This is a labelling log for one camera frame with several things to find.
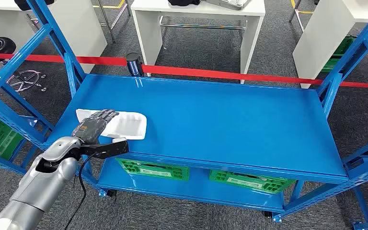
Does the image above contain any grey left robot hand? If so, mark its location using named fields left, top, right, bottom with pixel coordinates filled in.
left=72, top=109, right=120, bottom=145

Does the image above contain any white plastic body part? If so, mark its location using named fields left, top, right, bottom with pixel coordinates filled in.
left=76, top=109, right=148, bottom=140

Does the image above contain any white table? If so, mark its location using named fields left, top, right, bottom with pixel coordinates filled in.
left=0, top=0, right=108, bottom=74
left=292, top=0, right=368, bottom=89
left=130, top=0, right=266, bottom=85

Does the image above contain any black item on table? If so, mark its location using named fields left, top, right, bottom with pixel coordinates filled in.
left=13, top=0, right=55, bottom=12

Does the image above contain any chrome crossbar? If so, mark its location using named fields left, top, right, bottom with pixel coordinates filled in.
left=158, top=15, right=248, bottom=32

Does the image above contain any red barrier tape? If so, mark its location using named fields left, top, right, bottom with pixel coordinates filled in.
left=0, top=53, right=368, bottom=91

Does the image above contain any black bag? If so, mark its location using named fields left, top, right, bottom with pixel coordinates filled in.
left=167, top=0, right=201, bottom=7

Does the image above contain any silver case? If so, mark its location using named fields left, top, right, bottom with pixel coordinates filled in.
left=205, top=0, right=252, bottom=10

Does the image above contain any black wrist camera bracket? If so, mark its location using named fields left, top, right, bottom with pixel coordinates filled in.
left=76, top=143, right=108, bottom=160

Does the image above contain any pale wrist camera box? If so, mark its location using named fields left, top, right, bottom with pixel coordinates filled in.
left=105, top=137, right=130, bottom=159

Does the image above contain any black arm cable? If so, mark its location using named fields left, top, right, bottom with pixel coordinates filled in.
left=64, top=151, right=107, bottom=230

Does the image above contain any black barrier post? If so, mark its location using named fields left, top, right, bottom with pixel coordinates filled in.
left=126, top=52, right=144, bottom=78

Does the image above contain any steel table frame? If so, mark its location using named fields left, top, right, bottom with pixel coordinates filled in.
left=288, top=0, right=314, bottom=33
left=92, top=0, right=133, bottom=44

